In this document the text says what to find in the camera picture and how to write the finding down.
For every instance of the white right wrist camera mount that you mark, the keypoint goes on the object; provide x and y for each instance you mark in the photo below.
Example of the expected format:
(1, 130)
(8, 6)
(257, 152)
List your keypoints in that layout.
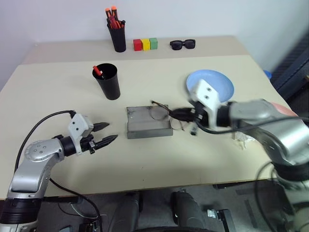
(207, 96)

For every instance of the red marker with black cap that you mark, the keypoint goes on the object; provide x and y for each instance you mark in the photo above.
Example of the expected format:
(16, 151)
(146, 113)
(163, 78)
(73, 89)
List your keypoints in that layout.
(97, 71)

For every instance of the dark ribbed panel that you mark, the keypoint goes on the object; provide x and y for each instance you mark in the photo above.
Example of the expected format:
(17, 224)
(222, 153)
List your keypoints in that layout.
(294, 65)

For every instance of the crumpled white tissue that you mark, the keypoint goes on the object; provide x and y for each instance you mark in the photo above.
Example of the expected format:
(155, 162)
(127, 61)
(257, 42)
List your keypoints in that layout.
(242, 140)

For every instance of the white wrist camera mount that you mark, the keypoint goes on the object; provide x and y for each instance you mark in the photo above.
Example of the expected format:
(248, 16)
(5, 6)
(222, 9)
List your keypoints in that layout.
(207, 96)
(77, 125)

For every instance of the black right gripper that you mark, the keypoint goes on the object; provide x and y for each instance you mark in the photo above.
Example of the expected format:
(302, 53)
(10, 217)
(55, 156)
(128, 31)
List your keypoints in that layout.
(202, 116)

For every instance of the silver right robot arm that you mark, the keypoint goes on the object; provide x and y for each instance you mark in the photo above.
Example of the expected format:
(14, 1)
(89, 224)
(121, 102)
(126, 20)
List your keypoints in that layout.
(277, 130)

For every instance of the tall narrow black cup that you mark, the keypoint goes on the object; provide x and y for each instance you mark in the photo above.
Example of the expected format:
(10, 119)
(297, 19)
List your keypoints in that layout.
(117, 38)

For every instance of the black sunglasses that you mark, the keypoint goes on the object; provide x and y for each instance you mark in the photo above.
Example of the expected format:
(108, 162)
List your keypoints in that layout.
(178, 44)

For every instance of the pink plate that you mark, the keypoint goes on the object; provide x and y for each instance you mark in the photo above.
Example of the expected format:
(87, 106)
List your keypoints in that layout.
(286, 110)

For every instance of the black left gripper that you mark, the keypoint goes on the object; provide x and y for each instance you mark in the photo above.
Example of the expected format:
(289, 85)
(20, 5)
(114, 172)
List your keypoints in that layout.
(87, 144)

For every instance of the green wooden block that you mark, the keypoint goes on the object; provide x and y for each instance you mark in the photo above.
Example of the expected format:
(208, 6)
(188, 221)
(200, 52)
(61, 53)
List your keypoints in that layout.
(153, 43)

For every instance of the red wooden block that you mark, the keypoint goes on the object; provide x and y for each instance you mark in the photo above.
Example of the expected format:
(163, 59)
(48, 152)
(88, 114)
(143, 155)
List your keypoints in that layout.
(137, 45)

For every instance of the yellow wooden block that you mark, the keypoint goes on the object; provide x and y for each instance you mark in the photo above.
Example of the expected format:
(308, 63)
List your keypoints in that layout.
(145, 44)

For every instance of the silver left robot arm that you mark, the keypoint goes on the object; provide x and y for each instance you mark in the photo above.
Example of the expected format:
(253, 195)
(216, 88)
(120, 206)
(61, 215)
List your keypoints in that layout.
(36, 154)

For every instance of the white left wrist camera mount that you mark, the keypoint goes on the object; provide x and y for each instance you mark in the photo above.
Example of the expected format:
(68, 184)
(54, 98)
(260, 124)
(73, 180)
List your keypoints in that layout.
(77, 125)

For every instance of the blue round object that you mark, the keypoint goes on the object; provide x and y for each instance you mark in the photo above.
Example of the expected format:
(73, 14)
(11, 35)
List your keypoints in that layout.
(268, 74)

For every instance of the wide black plastic cup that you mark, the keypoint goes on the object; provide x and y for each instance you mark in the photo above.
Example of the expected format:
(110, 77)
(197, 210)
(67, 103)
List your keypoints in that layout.
(110, 87)

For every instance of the black-capped red marker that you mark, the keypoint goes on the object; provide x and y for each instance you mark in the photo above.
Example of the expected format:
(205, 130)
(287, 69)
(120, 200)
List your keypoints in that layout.
(122, 23)

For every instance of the grey metal tray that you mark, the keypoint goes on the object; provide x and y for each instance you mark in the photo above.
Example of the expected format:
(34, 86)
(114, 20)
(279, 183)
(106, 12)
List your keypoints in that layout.
(147, 125)

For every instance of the light blue plate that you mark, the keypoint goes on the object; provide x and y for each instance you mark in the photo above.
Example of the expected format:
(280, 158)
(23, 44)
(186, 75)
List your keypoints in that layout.
(224, 84)

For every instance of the black metal bracket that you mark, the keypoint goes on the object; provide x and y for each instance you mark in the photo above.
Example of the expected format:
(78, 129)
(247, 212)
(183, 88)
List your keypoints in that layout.
(223, 218)

